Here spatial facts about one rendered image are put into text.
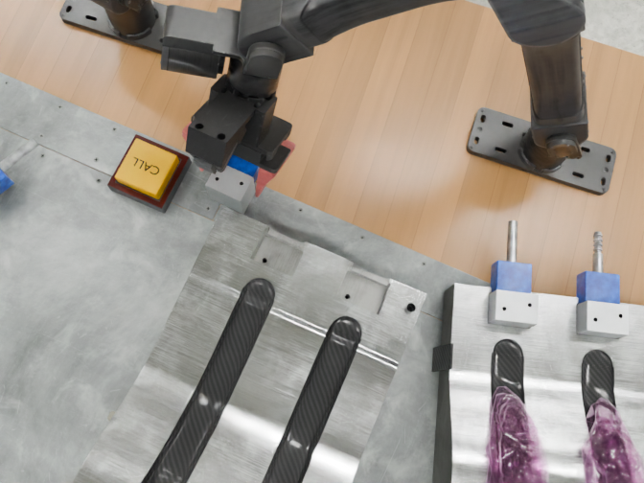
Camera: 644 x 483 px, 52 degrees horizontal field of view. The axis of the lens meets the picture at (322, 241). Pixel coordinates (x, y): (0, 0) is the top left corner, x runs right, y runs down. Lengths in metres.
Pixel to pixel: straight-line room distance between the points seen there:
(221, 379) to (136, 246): 0.23
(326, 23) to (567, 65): 0.25
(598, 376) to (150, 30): 0.74
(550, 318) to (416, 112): 0.33
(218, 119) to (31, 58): 0.40
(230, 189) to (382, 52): 0.31
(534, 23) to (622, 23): 1.59
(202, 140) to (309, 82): 0.30
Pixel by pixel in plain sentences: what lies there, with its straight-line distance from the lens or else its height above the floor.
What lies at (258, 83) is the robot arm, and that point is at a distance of 0.72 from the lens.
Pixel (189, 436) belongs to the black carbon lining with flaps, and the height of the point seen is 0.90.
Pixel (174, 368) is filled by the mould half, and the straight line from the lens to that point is 0.76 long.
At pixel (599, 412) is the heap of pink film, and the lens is 0.84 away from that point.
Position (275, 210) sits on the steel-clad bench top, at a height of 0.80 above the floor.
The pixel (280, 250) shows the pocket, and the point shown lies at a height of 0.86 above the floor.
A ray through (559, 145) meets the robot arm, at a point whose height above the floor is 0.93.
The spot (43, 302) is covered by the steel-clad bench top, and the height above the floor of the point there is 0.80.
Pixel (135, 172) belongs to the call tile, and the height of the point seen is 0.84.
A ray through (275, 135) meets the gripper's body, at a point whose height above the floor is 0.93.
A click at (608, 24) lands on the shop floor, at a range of 2.16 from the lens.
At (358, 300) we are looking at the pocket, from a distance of 0.78.
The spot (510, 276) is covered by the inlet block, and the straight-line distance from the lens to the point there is 0.82.
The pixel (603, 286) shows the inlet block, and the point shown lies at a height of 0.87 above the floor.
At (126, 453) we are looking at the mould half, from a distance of 0.73.
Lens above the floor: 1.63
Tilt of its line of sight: 75 degrees down
